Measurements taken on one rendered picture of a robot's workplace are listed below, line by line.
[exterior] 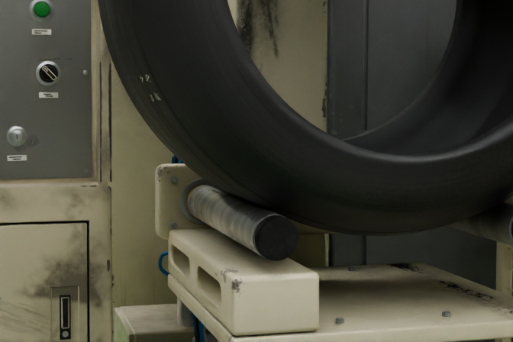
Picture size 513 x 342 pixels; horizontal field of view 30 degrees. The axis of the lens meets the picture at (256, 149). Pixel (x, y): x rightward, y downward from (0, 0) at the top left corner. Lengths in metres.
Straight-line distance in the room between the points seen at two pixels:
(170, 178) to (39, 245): 0.35
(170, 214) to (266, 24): 0.29
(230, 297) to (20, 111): 0.72
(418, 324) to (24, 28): 0.84
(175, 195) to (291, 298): 0.36
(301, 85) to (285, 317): 0.46
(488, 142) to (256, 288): 0.28
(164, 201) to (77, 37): 0.41
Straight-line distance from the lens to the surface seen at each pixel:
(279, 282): 0.94
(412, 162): 0.96
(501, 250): 1.48
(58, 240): 1.53
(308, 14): 1.33
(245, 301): 0.93
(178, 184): 1.26
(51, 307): 1.55
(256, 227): 0.93
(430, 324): 1.02
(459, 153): 0.99
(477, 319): 1.05
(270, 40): 1.31
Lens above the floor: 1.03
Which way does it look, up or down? 3 degrees down
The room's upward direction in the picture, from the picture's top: straight up
